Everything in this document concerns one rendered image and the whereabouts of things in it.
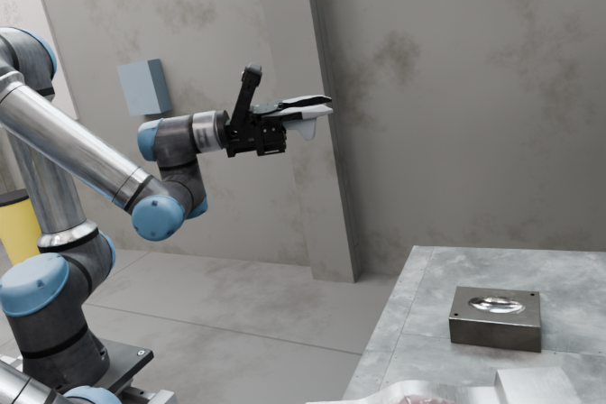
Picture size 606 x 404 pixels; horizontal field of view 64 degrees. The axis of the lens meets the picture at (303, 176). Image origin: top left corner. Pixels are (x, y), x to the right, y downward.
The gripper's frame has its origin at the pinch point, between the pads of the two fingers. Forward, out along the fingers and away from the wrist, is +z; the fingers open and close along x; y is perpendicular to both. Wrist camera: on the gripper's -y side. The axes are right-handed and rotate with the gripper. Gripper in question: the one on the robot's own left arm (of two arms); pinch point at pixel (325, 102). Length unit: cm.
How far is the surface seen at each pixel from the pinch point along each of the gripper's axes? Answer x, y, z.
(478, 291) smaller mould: -16, 61, 31
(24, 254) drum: -262, 167, -281
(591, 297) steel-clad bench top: -17, 68, 60
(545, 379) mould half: 21, 52, 32
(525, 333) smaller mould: 0, 61, 37
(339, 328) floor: -122, 164, -13
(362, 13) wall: -194, 10, 24
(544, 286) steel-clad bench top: -25, 69, 52
